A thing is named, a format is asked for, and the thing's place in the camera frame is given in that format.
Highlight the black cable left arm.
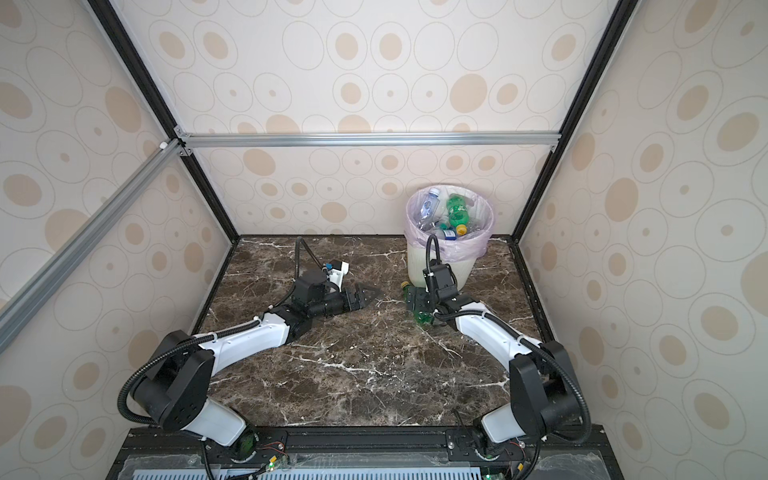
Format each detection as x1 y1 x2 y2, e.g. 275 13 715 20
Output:
116 237 328 426

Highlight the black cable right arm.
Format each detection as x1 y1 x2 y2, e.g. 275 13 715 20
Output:
424 233 593 480

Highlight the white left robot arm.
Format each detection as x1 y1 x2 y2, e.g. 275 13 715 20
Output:
117 270 381 457

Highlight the clear bottle purple tint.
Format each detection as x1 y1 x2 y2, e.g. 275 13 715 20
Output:
417 187 441 232

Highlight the small crushed bottle blue cap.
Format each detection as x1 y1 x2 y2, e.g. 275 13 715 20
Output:
435 223 459 241

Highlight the green bottle yellow cap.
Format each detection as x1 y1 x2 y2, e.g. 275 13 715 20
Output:
446 194 470 236

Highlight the white waste bin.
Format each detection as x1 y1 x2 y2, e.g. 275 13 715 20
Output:
406 245 476 290

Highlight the aluminium rail left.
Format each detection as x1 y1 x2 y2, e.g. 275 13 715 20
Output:
1 139 182 350

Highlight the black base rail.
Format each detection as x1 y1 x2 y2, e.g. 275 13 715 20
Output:
107 425 622 479

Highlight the horizontal aluminium rail back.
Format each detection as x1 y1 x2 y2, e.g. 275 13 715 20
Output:
181 131 561 148

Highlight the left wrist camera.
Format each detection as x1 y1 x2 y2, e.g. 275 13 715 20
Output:
323 260 349 292

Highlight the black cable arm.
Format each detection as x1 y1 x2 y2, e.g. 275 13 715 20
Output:
116 237 328 426
424 233 593 480

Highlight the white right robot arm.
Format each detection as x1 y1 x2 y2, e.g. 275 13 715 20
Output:
410 260 592 445

